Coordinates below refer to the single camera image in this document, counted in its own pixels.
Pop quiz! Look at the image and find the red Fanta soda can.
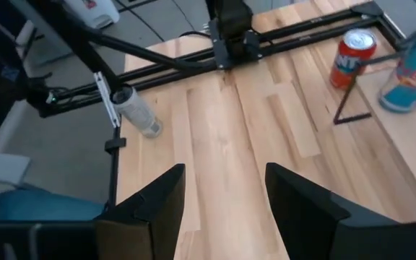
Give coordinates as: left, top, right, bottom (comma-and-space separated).
329, 27, 378, 90

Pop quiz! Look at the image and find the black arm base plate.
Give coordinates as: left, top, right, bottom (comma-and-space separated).
207, 19, 263, 70

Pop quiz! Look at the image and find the white edge bracket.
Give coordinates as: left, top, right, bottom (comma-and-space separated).
92, 71, 122, 129

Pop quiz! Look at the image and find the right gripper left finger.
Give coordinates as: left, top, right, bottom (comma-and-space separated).
95, 162, 187, 260

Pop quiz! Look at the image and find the black table clamp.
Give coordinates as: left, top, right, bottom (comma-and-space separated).
103, 136, 127, 155

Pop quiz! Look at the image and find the white container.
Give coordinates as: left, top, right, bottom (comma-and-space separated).
63, 0, 121, 30

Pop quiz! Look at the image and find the white slim beverage can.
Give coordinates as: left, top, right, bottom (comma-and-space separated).
109, 84, 164, 139

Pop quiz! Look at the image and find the blue slim energy drink can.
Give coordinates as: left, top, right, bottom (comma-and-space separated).
378, 10, 416, 113

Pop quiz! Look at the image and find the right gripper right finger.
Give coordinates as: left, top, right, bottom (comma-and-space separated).
264, 162, 404, 260

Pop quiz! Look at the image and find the black aluminium table frame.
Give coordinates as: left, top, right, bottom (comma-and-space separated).
38, 0, 407, 212

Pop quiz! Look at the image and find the blue soft object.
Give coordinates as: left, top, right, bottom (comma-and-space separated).
0, 188, 105, 222

